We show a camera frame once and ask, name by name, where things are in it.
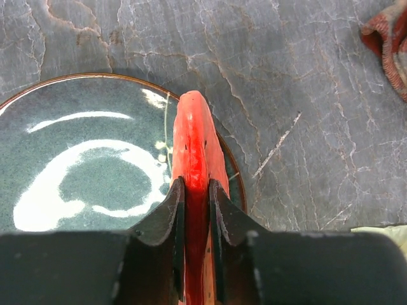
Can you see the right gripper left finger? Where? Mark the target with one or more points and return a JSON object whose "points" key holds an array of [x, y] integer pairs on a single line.
{"points": [[155, 253]]}

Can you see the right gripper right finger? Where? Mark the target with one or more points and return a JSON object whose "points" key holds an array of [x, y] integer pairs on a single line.
{"points": [[232, 233]]}

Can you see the red watermelon slice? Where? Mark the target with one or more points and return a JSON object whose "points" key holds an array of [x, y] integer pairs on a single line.
{"points": [[197, 157]]}

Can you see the pale green plastic bag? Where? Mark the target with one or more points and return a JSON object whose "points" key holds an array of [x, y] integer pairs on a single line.
{"points": [[399, 230]]}

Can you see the blue ceramic plate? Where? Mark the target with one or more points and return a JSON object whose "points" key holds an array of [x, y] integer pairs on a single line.
{"points": [[85, 152]]}

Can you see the red plaid cloth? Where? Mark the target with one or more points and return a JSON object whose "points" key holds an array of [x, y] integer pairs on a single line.
{"points": [[385, 35]]}

